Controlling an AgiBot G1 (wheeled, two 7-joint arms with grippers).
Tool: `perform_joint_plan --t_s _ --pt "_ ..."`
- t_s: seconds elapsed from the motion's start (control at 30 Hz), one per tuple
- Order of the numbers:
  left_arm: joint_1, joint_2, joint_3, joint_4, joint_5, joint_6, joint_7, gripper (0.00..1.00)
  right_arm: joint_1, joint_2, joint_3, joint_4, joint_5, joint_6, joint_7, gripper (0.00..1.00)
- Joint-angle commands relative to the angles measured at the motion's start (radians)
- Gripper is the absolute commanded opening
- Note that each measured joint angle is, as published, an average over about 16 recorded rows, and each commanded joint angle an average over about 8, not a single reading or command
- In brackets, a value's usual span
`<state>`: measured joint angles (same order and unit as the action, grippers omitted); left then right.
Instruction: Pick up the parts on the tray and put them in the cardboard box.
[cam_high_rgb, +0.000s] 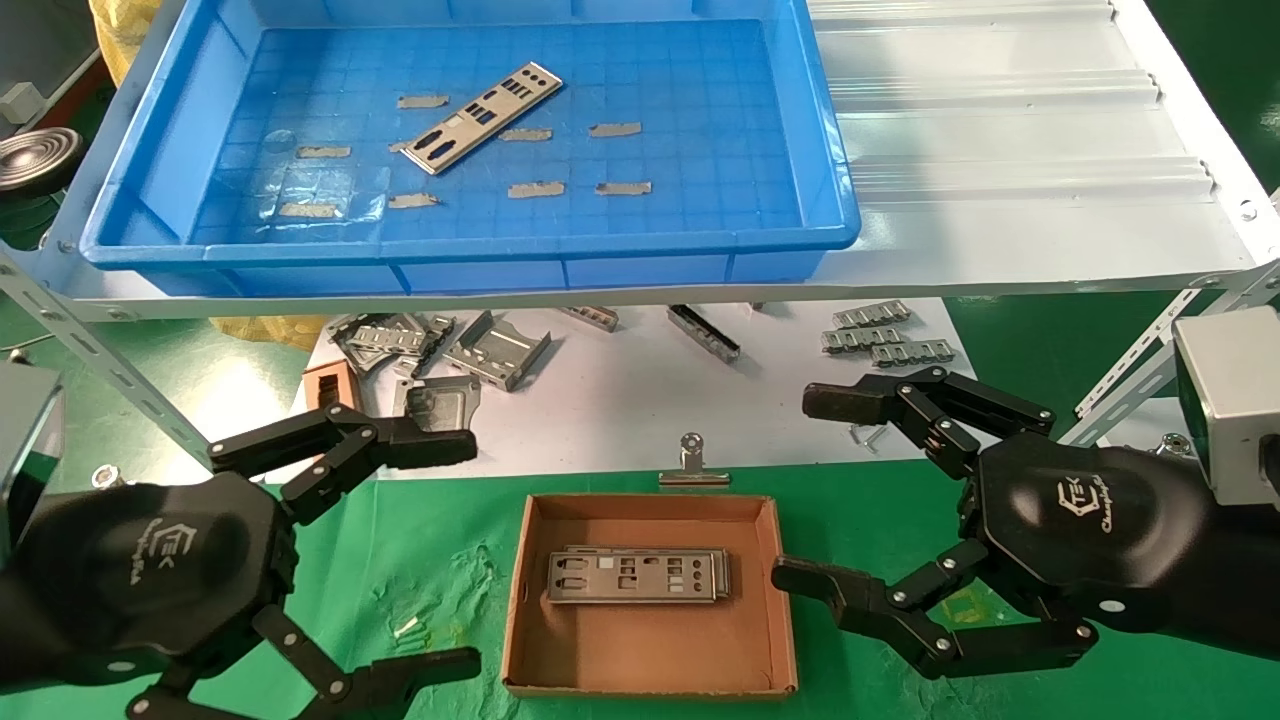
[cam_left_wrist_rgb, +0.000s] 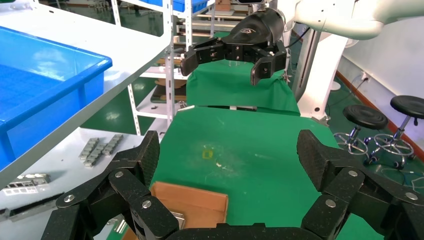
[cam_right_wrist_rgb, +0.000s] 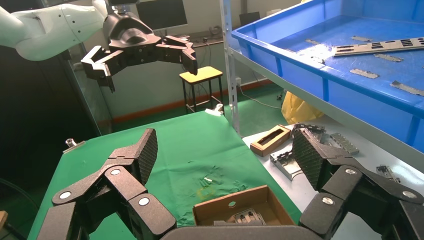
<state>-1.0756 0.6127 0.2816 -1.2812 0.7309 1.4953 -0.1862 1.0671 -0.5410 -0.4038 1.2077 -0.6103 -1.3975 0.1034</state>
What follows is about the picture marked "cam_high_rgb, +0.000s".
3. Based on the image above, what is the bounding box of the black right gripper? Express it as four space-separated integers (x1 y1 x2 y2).
771 366 1280 681

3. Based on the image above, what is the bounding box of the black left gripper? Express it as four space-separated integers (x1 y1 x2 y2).
0 404 483 720

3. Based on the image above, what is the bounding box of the silver metal IO shield plate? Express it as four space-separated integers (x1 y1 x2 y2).
565 545 733 601
546 551 723 605
401 62 564 176

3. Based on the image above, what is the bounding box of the small brown box with part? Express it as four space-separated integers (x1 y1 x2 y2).
302 360 363 413

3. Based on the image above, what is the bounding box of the shallow cardboard box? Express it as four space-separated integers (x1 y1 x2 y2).
501 492 800 699

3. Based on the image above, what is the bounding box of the blue plastic tray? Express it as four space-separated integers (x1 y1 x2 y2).
78 0 863 298

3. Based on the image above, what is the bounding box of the green table cloth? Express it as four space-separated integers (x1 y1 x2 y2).
0 290 1280 720

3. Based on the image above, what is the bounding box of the square stamped metal part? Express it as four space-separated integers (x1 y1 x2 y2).
393 375 483 434

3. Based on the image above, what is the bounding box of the silver binder clip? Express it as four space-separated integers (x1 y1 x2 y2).
659 432 731 488

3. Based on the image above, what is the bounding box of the white perforated shelf leg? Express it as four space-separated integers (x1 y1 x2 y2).
1060 262 1280 448
0 255 216 463

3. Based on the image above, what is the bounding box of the dark slotted metal bar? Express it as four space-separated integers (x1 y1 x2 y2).
667 305 742 364

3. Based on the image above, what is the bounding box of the white paper sheet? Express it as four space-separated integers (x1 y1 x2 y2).
160 297 981 486

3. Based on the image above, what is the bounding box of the black round stool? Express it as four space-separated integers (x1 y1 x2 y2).
0 127 84 193

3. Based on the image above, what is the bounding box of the perforated metal bracket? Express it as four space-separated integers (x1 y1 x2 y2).
400 314 458 379
331 313 421 377

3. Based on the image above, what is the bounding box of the bent sheet metal bracket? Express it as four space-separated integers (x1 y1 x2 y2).
443 310 553 393

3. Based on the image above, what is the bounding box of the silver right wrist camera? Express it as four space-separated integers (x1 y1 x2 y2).
1172 305 1280 506

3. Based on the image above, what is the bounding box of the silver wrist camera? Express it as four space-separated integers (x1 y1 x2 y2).
1172 305 1280 506
0 365 66 571

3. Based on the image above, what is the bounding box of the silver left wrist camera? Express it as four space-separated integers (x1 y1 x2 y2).
0 365 66 571

